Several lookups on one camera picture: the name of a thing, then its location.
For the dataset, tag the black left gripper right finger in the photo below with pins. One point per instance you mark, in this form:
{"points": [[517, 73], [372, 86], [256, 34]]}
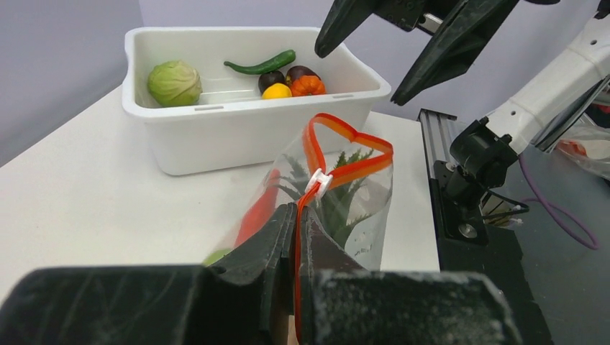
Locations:
{"points": [[395, 309]]}

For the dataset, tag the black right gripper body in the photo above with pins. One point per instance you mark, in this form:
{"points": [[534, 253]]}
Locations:
{"points": [[427, 16]]}

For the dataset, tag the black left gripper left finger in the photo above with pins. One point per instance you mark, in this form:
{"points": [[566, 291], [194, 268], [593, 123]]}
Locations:
{"points": [[167, 300]]}

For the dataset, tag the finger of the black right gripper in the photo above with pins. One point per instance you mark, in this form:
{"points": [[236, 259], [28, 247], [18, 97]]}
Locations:
{"points": [[455, 46], [343, 18]]}

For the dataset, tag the small green cabbage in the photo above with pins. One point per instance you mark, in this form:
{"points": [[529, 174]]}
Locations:
{"points": [[216, 255]]}

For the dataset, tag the red chili pepper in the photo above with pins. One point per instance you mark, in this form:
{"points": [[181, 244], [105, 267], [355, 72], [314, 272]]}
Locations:
{"points": [[261, 210]]}

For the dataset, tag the toy pineapple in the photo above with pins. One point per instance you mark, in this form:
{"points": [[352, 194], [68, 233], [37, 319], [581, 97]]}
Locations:
{"points": [[340, 210]]}

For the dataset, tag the clear zip bag orange zipper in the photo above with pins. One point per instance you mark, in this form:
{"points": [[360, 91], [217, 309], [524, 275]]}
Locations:
{"points": [[335, 153]]}

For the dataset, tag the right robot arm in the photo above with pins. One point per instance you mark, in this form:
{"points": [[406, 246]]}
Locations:
{"points": [[489, 146]]}

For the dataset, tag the clear bag in background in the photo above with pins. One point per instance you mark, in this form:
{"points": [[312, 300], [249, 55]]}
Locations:
{"points": [[587, 146]]}

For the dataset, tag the dark green cucumber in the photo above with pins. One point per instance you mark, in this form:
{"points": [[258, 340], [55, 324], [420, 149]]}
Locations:
{"points": [[275, 63]]}

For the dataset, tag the dark red beet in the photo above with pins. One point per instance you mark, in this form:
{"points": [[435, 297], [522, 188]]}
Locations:
{"points": [[296, 72]]}

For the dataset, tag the orange pumpkin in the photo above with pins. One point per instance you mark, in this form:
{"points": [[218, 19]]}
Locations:
{"points": [[308, 85]]}

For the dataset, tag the yellow pear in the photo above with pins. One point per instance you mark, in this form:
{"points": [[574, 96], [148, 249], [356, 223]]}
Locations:
{"points": [[277, 90]]}

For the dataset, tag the dark avocado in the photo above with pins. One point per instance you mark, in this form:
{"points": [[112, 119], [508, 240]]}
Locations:
{"points": [[268, 79]]}

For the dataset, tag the white plastic bin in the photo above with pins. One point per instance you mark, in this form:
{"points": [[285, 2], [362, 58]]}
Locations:
{"points": [[231, 125]]}

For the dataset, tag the pale green cabbage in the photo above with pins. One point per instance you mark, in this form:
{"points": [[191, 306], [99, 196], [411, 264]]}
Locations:
{"points": [[174, 83]]}

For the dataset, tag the aluminium frame rail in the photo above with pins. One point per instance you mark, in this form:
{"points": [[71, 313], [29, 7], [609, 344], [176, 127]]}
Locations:
{"points": [[439, 130]]}

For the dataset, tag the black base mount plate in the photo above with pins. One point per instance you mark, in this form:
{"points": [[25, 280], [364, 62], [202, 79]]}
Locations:
{"points": [[494, 252]]}

